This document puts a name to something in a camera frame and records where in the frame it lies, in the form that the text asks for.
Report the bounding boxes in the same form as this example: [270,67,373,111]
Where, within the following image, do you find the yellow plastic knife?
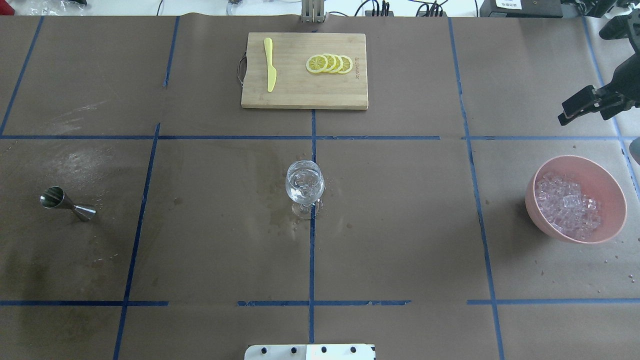
[263,37,278,92]

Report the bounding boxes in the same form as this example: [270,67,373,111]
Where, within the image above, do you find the clear plastic bag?
[23,0,86,16]

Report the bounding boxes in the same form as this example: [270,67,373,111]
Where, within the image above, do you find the steel double jigger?
[39,186,98,223]

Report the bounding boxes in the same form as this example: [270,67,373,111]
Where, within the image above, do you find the pile of ice cubes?
[534,172,602,241]

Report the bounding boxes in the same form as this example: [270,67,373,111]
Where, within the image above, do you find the pink bowl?
[525,155,627,245]

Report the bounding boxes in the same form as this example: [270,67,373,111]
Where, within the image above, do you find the aluminium frame post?
[301,0,327,24]

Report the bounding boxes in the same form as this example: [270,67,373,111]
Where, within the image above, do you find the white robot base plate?
[243,343,377,360]

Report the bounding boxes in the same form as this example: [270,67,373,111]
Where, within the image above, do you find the clear wine glass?
[285,160,325,220]

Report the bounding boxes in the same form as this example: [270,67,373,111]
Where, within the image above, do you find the bamboo cutting board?
[241,32,370,110]

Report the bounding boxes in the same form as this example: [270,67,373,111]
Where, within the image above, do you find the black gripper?
[557,14,640,126]

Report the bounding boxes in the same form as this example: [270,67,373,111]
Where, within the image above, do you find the back lemon slice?
[336,55,354,75]

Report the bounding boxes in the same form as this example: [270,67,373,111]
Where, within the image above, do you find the front lemon slice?
[305,54,329,74]

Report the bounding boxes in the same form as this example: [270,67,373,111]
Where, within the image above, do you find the lemon slice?
[322,54,338,73]
[336,55,354,75]
[305,54,329,74]
[327,54,343,74]

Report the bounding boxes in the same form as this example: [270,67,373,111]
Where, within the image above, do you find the black box device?
[478,0,563,19]

